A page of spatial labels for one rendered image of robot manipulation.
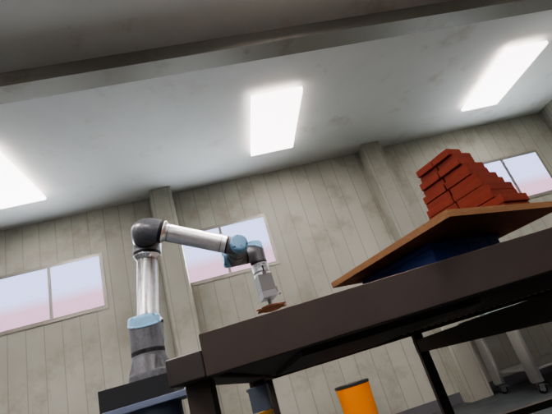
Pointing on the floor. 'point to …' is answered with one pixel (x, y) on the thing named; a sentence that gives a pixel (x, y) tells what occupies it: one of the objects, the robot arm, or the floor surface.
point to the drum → (356, 397)
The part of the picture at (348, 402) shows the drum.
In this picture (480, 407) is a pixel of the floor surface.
